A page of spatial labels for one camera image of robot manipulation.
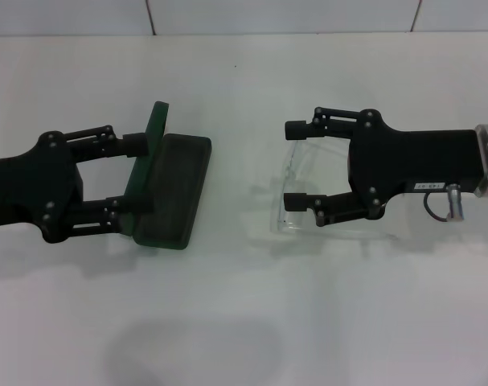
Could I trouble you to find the dark green glasses case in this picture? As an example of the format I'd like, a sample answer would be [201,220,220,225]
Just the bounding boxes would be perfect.
[121,101,213,253]

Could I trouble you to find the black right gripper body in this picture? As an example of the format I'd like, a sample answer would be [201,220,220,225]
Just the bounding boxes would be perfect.
[347,108,483,222]

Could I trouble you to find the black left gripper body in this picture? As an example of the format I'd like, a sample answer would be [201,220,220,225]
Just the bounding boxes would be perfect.
[0,130,86,244]

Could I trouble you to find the right gripper cable, metal plug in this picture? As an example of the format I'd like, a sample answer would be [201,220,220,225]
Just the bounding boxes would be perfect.
[424,183,466,222]

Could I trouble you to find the clear white plastic glasses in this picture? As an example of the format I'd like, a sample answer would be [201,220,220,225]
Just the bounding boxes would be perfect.
[269,138,400,242]

